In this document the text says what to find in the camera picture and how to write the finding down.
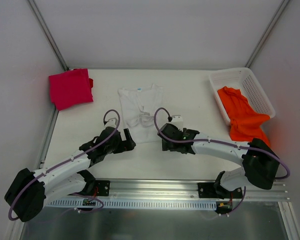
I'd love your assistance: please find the white t-shirt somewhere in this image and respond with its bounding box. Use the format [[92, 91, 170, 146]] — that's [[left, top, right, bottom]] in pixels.
[[118, 84, 164, 144]]

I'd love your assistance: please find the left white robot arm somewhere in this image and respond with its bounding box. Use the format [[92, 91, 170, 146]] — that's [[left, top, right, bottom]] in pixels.
[[4, 126, 136, 222]]

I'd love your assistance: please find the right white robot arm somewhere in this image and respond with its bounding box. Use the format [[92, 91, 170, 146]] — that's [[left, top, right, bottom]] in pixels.
[[157, 122, 280, 199]]

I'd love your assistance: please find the folded magenta t-shirt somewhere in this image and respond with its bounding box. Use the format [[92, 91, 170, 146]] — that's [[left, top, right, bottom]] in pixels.
[[48, 68, 94, 111]]

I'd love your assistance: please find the orange t-shirt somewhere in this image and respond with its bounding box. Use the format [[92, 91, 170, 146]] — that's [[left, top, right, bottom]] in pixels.
[[217, 86, 271, 146]]

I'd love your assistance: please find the white plastic basket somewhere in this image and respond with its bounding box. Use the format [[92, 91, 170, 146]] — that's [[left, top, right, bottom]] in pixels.
[[209, 67, 276, 126]]

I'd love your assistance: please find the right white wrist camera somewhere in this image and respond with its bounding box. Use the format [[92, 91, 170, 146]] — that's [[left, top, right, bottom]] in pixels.
[[169, 115, 184, 131]]

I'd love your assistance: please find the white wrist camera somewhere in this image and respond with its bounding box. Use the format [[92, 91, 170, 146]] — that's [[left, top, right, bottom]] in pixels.
[[169, 115, 184, 131], [104, 117, 118, 129]]

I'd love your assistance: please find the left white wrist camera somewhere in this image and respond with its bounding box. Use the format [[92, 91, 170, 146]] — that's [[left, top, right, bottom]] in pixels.
[[104, 117, 118, 129]]

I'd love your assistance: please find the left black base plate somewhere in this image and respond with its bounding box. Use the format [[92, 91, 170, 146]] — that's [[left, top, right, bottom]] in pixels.
[[72, 178, 111, 198]]

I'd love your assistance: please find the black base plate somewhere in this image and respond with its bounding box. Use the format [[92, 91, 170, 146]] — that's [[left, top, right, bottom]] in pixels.
[[197, 182, 243, 199], [72, 178, 111, 198]]

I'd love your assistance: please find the aluminium mounting rail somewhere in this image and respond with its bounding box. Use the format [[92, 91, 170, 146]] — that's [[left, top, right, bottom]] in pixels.
[[39, 176, 290, 201]]

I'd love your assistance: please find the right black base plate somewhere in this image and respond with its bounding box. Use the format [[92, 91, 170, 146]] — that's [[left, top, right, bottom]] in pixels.
[[197, 182, 243, 199]]

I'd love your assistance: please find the white slotted cable duct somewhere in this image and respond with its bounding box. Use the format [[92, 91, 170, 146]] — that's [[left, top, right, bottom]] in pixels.
[[48, 197, 217, 211]]

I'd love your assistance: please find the left metal frame post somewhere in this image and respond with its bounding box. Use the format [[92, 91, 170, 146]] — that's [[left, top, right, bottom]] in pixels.
[[26, 0, 70, 71]]

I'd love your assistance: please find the metal frame post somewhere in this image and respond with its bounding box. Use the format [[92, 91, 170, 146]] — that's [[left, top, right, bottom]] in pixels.
[[26, 0, 70, 71], [245, 0, 291, 68]]

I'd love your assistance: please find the right metal frame post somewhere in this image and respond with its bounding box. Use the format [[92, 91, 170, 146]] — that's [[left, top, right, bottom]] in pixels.
[[245, 0, 291, 68]]

